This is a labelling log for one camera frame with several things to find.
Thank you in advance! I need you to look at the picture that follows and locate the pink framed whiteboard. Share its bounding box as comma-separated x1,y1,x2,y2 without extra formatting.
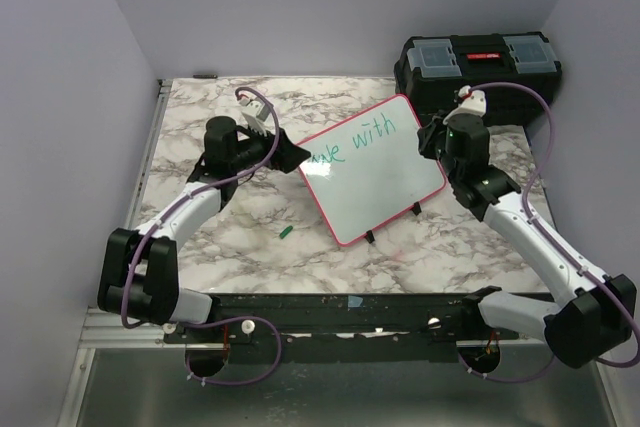
299,94,447,246

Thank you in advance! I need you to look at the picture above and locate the green marker cap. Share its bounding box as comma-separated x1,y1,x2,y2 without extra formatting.
279,225,293,239

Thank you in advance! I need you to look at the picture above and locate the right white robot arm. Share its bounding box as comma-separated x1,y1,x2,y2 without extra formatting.
418,113,639,368

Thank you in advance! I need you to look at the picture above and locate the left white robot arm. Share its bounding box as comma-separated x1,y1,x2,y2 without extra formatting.
97,116,311,342

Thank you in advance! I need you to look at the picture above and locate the black whiteboard clip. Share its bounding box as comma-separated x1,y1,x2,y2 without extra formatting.
411,202,422,216
365,230,375,244

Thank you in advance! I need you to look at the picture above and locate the black plastic toolbox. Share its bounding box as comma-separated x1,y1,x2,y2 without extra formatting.
393,31,562,126

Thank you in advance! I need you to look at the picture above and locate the blue tape piece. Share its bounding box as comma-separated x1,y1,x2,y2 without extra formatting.
347,295,363,309

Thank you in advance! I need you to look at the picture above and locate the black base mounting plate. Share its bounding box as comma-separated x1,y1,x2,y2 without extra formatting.
164,293,516,365

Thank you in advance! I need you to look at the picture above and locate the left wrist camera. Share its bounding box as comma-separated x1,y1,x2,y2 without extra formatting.
240,97,270,136

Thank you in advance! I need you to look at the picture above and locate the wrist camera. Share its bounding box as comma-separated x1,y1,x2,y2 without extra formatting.
240,97,270,136
451,86,487,118

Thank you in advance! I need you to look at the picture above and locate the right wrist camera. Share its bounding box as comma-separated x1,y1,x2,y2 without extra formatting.
451,86,487,118

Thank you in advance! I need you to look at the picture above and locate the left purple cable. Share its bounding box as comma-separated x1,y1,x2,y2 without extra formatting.
120,86,284,388

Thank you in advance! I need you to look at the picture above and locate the aluminium table edge rail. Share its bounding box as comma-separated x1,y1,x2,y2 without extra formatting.
54,78,174,427

